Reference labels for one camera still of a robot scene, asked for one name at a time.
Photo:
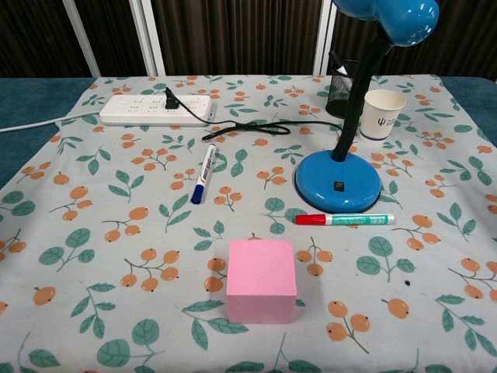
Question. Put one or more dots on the blue desk lamp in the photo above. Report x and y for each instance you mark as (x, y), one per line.
(336, 175)

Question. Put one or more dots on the blue capped white marker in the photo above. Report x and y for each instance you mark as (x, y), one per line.
(204, 175)

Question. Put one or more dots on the pink sticky note block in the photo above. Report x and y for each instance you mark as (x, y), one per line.
(260, 272)

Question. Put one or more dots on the red capped green marker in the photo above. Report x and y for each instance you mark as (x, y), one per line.
(349, 220)

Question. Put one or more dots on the black mesh pen holder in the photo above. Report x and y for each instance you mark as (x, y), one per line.
(341, 89)

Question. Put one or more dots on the white power strip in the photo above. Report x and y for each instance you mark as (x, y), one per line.
(132, 110)

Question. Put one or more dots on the floral patterned tablecloth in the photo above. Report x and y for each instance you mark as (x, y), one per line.
(116, 233)

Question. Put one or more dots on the white paper cup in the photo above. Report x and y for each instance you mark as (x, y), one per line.
(382, 116)

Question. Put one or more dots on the black pen with white tip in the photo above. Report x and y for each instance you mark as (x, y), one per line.
(337, 64)

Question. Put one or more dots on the teal table cover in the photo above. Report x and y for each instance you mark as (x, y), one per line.
(27, 101)

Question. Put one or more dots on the white partition frame post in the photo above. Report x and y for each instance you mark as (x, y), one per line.
(149, 39)
(325, 35)
(83, 39)

